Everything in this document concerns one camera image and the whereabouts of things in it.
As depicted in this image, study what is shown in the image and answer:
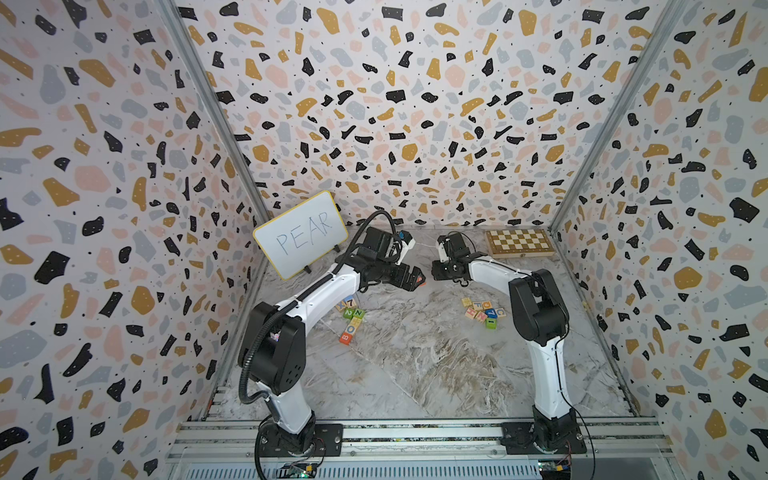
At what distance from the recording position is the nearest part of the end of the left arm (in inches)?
30.6

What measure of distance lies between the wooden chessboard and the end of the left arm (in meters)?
0.48

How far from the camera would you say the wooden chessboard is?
115 centimetres
